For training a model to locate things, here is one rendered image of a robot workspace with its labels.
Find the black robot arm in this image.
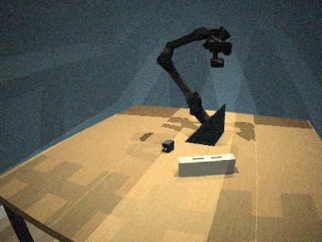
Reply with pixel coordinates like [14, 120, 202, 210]
[157, 27, 232, 127]

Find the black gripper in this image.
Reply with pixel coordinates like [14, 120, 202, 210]
[207, 28, 224, 68]

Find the black two-prong charger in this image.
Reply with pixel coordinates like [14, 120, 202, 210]
[162, 139, 174, 153]

